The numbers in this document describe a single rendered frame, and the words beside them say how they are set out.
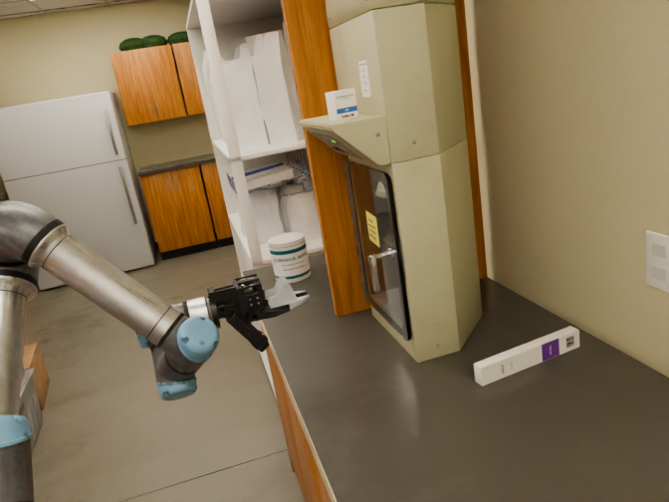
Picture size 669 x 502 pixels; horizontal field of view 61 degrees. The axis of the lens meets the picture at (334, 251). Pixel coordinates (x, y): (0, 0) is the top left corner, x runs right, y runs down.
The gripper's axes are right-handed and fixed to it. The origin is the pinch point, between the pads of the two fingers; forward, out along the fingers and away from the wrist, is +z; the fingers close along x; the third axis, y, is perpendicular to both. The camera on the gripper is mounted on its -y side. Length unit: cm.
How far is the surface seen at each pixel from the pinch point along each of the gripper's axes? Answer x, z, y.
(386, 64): -5, 24, 46
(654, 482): -58, 39, -20
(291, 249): 68, 10, -10
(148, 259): 481, -75, -113
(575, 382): -30, 47, -20
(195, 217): 494, -19, -83
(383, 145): -5.3, 21.6, 30.5
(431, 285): -5.8, 28.5, -2.3
